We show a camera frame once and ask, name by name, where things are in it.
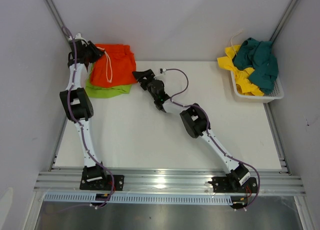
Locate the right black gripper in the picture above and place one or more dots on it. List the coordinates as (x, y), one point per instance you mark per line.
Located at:
(148, 74)

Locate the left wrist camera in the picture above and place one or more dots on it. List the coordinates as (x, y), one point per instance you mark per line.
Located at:
(77, 37)

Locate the teal shorts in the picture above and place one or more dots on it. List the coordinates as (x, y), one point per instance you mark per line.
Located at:
(258, 55)

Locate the slotted cable duct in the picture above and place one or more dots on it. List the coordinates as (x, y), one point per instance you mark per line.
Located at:
(139, 198)

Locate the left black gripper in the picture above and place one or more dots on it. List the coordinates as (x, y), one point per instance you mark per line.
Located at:
(96, 52)

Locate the white plastic basket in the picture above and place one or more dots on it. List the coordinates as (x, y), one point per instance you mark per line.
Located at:
(276, 94)

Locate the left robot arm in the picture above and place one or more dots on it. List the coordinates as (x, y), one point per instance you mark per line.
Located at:
(79, 110)

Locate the yellow shorts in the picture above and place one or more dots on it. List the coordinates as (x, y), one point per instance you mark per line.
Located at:
(243, 85)

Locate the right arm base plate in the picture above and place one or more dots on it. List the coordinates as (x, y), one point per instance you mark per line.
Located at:
(226, 185)

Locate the aluminium rail frame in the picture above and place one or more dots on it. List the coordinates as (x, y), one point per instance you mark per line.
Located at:
(168, 181)

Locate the lime green shorts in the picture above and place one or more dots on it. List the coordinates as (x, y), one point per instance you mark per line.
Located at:
(104, 93)

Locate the orange shorts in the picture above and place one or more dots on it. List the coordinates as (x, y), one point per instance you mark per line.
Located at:
(115, 67)

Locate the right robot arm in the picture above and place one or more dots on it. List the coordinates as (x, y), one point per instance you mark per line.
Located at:
(196, 123)

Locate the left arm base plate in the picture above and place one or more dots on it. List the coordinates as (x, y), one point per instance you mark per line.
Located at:
(95, 178)

